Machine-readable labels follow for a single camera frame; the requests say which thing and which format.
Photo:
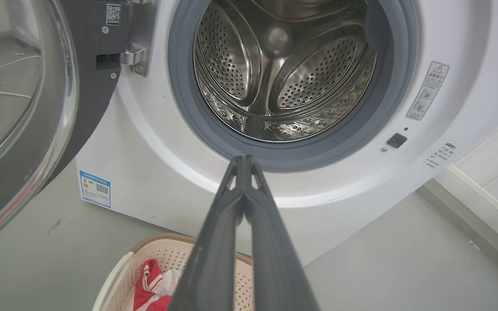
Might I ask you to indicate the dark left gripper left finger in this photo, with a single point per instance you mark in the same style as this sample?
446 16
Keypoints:
214 259

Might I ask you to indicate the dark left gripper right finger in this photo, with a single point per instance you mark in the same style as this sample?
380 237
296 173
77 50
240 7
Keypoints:
275 268

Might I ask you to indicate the red cloth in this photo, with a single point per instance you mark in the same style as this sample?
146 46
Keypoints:
149 280

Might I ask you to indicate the cream perforated laundry basket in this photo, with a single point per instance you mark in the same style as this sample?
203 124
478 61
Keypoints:
167 255

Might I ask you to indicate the stainless steel washing machine drum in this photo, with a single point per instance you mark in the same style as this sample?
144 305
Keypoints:
318 73

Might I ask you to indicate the black washer door with glass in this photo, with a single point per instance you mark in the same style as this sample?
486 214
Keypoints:
84 99

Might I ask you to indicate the silver metal door hinge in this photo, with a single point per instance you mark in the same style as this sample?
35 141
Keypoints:
143 34

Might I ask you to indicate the white front-load washing machine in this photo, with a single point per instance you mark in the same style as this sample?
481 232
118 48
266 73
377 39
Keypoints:
154 172

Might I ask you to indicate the blue energy label sticker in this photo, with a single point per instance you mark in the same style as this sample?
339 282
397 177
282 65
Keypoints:
95 189

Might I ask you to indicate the grey rubber door gasket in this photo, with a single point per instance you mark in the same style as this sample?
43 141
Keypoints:
188 108

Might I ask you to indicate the white text sticker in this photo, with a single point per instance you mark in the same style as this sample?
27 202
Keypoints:
440 155

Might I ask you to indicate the grey warning sticker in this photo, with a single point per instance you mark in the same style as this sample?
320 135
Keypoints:
428 90

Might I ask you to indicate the QR code sticker on door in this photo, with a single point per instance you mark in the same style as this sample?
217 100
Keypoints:
113 14

